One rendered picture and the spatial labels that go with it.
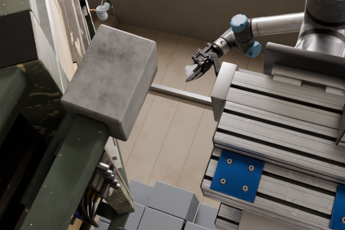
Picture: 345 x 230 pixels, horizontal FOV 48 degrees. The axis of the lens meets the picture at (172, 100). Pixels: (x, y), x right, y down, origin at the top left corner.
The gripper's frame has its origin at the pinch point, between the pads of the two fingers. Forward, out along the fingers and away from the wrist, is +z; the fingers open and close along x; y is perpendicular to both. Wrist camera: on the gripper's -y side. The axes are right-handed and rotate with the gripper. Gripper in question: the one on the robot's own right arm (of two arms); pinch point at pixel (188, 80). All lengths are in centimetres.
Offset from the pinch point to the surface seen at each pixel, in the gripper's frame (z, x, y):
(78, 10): 9, -9, 83
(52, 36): 37, 73, 0
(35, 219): 62, 90, -46
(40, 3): 34, 75, 11
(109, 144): 44.9, -17.5, 11.1
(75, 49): 30, 28, 31
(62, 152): 52, 90, -39
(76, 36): 26, 28, 35
